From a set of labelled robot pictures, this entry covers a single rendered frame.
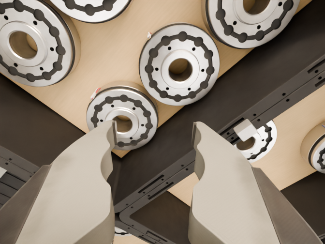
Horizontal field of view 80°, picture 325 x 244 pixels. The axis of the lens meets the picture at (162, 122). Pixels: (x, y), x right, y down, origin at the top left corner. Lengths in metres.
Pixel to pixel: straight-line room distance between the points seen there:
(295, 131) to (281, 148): 0.04
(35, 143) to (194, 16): 0.25
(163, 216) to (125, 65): 0.26
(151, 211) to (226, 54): 0.27
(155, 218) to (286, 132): 0.27
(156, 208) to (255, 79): 0.26
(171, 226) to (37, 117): 0.28
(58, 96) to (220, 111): 0.23
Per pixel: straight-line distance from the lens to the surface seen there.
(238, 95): 0.25
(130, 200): 0.29
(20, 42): 0.31
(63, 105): 0.33
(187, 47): 0.25
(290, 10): 0.29
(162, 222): 0.37
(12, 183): 0.49
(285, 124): 0.39
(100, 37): 0.28
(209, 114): 0.25
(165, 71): 0.25
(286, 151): 0.43
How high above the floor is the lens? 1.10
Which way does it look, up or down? 59 degrees down
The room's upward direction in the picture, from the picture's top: 175 degrees clockwise
